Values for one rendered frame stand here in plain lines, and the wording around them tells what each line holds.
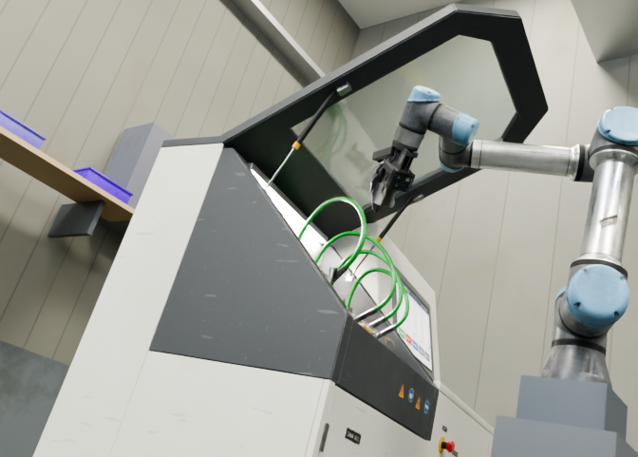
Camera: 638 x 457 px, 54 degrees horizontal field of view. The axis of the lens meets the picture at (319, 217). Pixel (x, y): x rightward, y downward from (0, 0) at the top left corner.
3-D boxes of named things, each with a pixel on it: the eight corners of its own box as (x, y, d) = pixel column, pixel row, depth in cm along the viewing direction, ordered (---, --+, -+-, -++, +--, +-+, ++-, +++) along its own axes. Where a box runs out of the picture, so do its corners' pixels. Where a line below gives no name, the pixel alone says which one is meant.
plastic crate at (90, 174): (105, 211, 396) (112, 196, 400) (127, 209, 382) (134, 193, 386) (62, 184, 374) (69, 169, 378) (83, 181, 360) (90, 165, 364)
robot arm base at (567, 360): (619, 403, 140) (622, 360, 144) (602, 384, 130) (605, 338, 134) (551, 395, 149) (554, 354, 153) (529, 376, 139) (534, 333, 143)
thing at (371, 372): (338, 384, 145) (353, 318, 151) (322, 382, 147) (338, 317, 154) (426, 439, 192) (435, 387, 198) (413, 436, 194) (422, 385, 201)
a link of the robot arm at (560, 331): (600, 359, 147) (604, 305, 153) (614, 344, 135) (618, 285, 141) (546, 349, 150) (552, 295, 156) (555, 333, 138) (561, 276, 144)
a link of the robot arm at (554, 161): (626, 160, 167) (440, 143, 179) (638, 137, 158) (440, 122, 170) (626, 198, 163) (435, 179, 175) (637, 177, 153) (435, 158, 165)
